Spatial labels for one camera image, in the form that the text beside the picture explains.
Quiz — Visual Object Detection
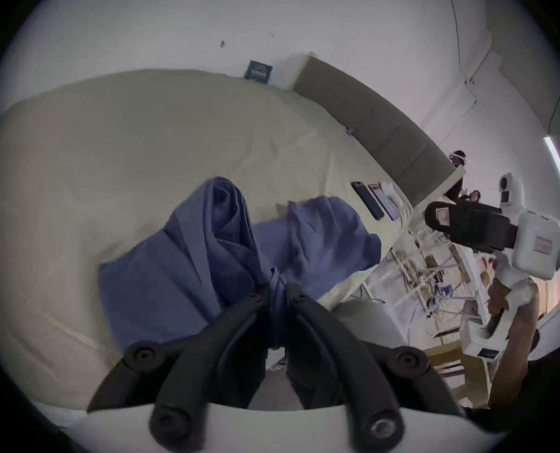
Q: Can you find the dark blue shirt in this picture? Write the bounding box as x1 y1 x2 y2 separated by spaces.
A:
98 176 382 354

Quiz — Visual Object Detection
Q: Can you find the phone with lit screen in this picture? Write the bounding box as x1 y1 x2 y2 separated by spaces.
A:
369 183 400 221

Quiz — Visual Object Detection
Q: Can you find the black phone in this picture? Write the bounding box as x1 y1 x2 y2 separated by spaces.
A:
351 181 385 221

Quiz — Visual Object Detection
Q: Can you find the bed with beige sheet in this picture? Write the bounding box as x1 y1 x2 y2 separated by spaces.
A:
0 68 421 429

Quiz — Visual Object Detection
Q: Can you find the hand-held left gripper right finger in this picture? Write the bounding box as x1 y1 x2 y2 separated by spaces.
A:
285 284 466 453

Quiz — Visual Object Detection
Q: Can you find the person's right forearm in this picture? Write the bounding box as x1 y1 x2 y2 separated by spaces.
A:
490 328 541 410

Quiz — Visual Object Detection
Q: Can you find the small dark teal box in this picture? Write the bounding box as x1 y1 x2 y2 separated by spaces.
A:
243 59 274 84

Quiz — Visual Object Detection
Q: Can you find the cardboard carton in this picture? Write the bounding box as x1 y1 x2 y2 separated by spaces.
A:
427 345 494 410

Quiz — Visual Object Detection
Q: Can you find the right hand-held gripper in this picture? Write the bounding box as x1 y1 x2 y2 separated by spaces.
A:
423 172 560 363

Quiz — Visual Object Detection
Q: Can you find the person's right hand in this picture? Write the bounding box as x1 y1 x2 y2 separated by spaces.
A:
487 279 541 343

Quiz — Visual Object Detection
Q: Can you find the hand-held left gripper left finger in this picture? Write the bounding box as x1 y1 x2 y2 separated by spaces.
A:
88 292 274 453

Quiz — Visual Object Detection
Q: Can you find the grey padded headboard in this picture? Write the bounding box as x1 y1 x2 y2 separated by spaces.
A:
292 55 456 208

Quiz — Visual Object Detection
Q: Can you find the cluttered white table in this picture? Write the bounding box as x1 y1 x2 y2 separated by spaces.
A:
386 228 495 339

